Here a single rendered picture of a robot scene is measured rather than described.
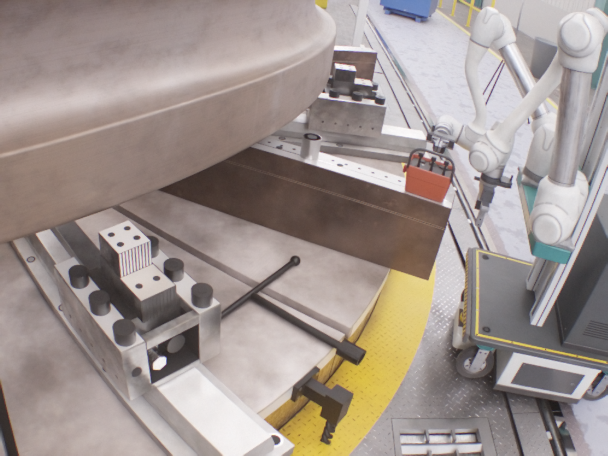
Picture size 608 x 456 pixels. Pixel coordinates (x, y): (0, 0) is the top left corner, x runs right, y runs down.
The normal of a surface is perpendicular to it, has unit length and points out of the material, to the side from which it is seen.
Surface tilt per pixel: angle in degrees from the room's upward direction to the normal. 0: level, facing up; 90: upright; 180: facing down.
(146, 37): 90
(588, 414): 0
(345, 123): 90
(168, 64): 67
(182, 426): 72
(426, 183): 97
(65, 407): 0
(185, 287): 0
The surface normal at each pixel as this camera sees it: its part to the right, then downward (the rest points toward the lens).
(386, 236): -0.36, 0.46
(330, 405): -0.58, 0.36
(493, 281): 0.14, -0.84
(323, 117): 0.03, 0.54
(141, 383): 0.72, 0.45
